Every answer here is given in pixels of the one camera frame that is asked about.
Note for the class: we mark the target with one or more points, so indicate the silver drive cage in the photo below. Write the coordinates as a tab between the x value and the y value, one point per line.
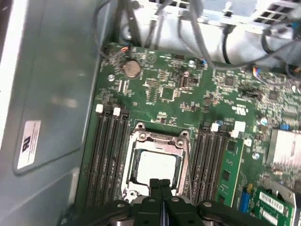
270	14

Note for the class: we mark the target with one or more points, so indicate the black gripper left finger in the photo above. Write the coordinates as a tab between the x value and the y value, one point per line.
150	212

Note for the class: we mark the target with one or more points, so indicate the silver chipset heatsink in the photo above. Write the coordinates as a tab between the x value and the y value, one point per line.
285	148

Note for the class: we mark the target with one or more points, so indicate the white case sticker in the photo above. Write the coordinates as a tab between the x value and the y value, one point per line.
29	146

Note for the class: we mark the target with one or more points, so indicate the round coin battery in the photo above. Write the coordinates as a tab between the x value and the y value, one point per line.
132	69

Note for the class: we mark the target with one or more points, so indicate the metal socket cover frame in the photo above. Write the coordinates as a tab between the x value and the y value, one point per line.
128	164

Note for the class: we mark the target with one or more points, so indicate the green RAM stick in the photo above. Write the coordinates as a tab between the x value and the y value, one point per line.
231	169

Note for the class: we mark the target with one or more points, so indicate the CPU plate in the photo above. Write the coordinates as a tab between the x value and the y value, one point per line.
156	164

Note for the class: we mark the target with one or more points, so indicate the blue board connector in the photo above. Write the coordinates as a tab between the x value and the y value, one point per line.
244	200

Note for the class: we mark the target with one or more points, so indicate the black PC case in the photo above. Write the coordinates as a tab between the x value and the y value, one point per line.
47	70

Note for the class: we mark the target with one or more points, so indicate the CPU socket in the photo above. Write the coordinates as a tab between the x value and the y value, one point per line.
134	169

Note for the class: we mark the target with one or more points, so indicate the graphics card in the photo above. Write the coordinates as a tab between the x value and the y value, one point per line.
275	207

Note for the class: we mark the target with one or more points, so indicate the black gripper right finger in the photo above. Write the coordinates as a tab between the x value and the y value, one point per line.
176	212

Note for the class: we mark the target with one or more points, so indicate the green motherboard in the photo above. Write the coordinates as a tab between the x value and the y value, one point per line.
141	99

